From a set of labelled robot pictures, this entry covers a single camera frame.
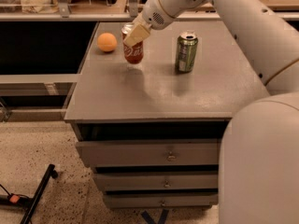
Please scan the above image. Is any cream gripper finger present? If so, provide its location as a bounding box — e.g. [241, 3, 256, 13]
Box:
[123, 23, 150, 47]

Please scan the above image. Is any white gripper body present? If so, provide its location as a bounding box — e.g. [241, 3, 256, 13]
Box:
[142, 0, 178, 30]

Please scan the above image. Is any red coke can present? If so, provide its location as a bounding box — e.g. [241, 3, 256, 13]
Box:
[121, 22, 144, 64]

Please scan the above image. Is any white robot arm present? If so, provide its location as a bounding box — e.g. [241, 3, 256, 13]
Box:
[125, 0, 299, 224]

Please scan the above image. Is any green soda can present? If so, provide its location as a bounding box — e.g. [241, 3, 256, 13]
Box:
[175, 30, 198, 73]

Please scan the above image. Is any orange fruit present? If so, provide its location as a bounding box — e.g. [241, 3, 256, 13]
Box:
[97, 33, 118, 52]

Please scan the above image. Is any grey drawer cabinet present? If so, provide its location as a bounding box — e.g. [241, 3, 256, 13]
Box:
[64, 21, 263, 196]

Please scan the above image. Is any top grey drawer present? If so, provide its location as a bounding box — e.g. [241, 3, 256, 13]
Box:
[76, 139, 220, 167]

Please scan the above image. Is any grey drawer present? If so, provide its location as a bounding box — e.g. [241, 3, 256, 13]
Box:
[93, 172, 218, 191]
[103, 193, 218, 209]
[76, 139, 220, 167]

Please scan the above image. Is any middle grey drawer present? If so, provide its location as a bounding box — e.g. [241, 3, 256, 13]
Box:
[93, 172, 218, 191]

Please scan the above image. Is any bottom grey drawer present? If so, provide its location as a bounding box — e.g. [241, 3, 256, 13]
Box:
[103, 193, 218, 209]

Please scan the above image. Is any black stand leg left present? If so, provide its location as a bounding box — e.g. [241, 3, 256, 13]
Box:
[0, 164, 58, 224]

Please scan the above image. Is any metal railing frame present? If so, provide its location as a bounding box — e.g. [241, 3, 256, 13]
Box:
[0, 0, 299, 21]

